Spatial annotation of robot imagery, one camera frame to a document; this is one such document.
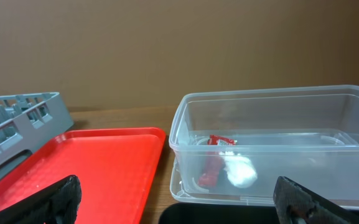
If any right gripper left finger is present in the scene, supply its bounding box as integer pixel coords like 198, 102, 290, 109
0, 175, 82, 224

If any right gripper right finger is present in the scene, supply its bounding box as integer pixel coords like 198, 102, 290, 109
273, 176, 359, 224

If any white napkin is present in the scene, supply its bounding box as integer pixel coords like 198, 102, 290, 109
219, 151, 258, 189

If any red ketchup packet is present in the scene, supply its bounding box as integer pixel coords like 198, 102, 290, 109
197, 135, 237, 189

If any grey dishwasher rack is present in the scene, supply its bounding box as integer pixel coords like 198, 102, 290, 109
0, 92, 74, 180

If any black waste tray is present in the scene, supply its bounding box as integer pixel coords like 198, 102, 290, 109
159, 203, 359, 224

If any red plastic tray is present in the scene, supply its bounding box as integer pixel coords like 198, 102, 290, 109
0, 128, 166, 223

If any clear plastic bin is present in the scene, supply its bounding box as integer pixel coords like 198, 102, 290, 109
169, 85, 359, 210

